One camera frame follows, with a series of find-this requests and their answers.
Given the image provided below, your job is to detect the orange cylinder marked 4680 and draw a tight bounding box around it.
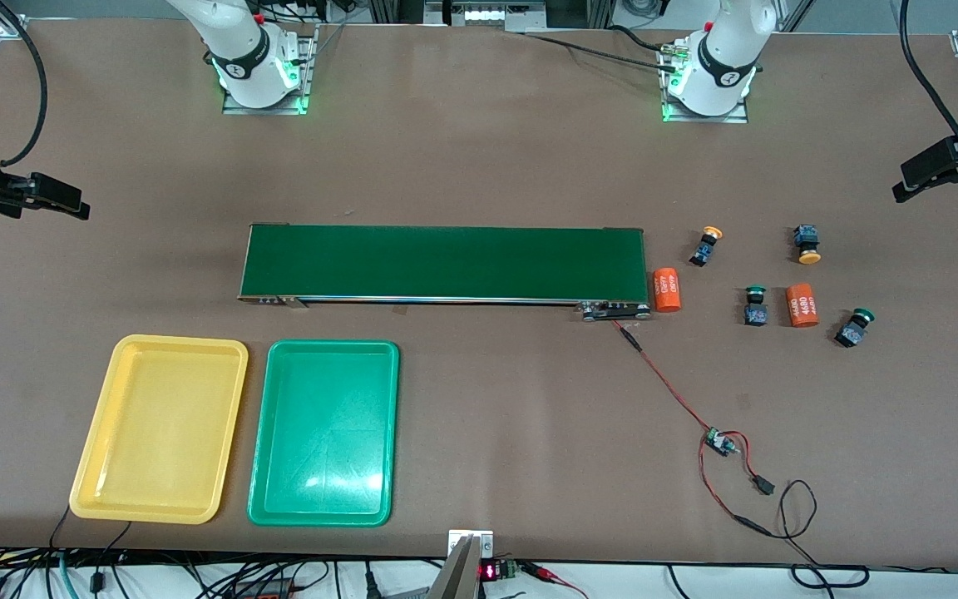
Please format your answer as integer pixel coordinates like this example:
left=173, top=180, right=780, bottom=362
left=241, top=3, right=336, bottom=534
left=785, top=283, right=820, bottom=328
left=653, top=266, right=683, bottom=313

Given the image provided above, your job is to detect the yellow capped push button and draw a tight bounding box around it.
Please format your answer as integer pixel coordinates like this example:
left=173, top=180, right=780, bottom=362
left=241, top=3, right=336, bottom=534
left=793, top=224, right=822, bottom=265
left=689, top=225, right=723, bottom=267

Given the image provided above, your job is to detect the yellow plastic tray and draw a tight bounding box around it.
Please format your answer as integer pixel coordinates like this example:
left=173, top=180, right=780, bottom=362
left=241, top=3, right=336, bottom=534
left=69, top=334, right=249, bottom=525

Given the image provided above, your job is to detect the green plastic tray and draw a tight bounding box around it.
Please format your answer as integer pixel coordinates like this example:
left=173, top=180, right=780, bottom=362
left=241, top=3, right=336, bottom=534
left=247, top=339, right=401, bottom=527

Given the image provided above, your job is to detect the green belt conveyor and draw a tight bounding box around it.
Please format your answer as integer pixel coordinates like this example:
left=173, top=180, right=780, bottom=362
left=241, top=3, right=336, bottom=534
left=238, top=223, right=653, bottom=322

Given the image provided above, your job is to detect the grey control box with lights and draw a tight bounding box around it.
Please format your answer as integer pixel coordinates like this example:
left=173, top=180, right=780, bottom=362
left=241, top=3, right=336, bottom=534
left=425, top=0, right=548, bottom=32

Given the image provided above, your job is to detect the red clip test lead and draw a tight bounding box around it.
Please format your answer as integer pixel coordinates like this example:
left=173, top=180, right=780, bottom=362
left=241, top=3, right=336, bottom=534
left=521, top=562, right=588, bottom=599

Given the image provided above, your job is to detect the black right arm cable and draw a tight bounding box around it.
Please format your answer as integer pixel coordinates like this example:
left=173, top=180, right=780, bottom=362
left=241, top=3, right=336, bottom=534
left=0, top=0, right=49, bottom=167

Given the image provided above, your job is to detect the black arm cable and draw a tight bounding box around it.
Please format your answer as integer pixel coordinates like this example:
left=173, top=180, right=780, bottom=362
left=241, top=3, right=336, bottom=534
left=899, top=0, right=958, bottom=167
left=0, top=0, right=49, bottom=167

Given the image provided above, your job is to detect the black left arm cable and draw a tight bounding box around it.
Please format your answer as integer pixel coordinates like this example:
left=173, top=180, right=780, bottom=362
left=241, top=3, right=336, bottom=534
left=899, top=0, right=958, bottom=167

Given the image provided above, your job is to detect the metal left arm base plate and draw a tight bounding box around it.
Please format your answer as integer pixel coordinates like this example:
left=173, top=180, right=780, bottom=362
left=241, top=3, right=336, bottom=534
left=660, top=40, right=750, bottom=124

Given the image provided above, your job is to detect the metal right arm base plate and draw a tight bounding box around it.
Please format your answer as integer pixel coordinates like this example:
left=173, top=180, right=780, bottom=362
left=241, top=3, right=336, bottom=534
left=223, top=23, right=316, bottom=116

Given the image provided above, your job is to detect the black base power cable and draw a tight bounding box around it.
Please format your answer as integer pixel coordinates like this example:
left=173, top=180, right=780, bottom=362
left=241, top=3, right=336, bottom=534
left=521, top=25, right=684, bottom=72

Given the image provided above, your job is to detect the red and black wire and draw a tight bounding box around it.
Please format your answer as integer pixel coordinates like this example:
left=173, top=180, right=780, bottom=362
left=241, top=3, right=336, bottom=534
left=612, top=320, right=818, bottom=542

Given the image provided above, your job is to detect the black cable with inline box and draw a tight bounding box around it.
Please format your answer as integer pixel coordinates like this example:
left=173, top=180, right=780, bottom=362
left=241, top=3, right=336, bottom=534
left=92, top=520, right=132, bottom=593

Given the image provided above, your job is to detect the thin black cable loop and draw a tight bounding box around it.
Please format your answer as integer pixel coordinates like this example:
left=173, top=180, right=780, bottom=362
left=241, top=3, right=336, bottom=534
left=777, top=480, right=871, bottom=588

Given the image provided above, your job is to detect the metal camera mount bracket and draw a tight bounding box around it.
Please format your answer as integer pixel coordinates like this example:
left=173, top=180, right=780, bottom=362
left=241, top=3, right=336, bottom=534
left=427, top=530, right=495, bottom=599

